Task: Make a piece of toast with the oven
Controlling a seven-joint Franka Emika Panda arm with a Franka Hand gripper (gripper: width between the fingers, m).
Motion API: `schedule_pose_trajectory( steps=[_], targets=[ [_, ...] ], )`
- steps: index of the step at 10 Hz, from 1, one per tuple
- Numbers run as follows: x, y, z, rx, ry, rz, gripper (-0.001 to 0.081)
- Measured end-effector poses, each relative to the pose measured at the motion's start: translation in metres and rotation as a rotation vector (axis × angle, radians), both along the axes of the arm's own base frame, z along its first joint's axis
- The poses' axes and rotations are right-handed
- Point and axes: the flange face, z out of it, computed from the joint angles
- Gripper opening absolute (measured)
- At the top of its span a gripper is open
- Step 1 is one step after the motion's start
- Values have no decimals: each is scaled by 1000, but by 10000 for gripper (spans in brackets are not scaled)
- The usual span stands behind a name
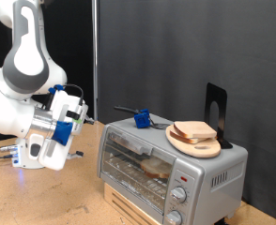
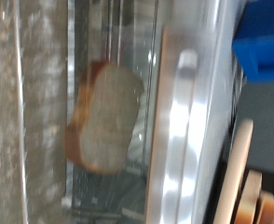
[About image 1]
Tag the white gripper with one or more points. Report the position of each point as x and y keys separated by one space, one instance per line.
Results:
x=55 y=156

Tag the black spatula with blue block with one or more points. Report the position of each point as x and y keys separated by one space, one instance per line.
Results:
x=142 y=120

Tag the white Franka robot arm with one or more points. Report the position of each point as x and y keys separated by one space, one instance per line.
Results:
x=6 y=109

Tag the wooden block under oven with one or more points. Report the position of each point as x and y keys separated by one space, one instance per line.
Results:
x=122 y=204

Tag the silver oven knob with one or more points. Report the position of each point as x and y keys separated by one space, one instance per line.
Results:
x=178 y=194
x=174 y=218

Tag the silver toaster oven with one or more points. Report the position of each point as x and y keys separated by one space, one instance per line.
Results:
x=225 y=175

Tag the metal pole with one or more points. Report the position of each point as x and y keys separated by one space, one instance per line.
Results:
x=95 y=62

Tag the black backdrop curtain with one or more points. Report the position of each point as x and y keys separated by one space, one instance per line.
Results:
x=75 y=47

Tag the wooden cutting board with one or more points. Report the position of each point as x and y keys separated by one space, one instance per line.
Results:
x=203 y=150

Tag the dark grey backdrop curtain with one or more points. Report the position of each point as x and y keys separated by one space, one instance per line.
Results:
x=191 y=47

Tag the black metal bookend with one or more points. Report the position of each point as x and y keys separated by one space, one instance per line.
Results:
x=223 y=109

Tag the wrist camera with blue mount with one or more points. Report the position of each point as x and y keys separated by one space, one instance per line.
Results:
x=62 y=132

